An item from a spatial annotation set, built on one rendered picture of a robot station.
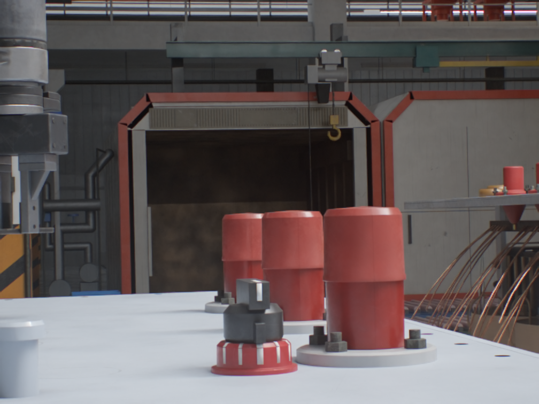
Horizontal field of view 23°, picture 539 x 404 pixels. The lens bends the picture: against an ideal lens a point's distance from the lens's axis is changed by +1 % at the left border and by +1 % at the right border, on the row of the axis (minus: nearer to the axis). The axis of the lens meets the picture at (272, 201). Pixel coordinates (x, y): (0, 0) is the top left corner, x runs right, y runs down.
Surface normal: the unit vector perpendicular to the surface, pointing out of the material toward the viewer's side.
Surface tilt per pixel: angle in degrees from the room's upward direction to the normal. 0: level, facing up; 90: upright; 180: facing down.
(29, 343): 90
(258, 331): 90
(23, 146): 90
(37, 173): 90
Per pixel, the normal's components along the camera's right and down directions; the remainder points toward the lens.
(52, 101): 0.95, -0.03
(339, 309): -0.69, 0.02
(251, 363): -0.04, -0.04
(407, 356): 0.50, -0.03
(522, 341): -0.97, 0.02
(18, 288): 0.18, -0.02
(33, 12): 0.80, -0.03
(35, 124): -0.33, 0.00
